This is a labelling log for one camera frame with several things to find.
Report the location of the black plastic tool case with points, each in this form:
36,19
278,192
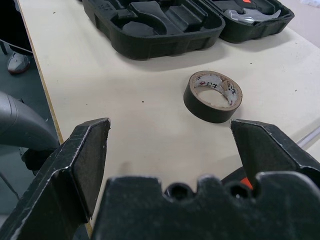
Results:
160,42

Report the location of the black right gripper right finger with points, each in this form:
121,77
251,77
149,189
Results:
272,150

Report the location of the silver hammer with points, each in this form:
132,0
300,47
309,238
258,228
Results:
247,16

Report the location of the silver robot body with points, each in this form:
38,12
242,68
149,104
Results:
22,120

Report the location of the grey sneaker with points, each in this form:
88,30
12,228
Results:
17,62

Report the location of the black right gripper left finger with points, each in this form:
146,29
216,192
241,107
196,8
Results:
62,170

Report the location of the black tape roll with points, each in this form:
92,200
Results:
200,110

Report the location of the dark trouser leg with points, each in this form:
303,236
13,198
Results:
15,25

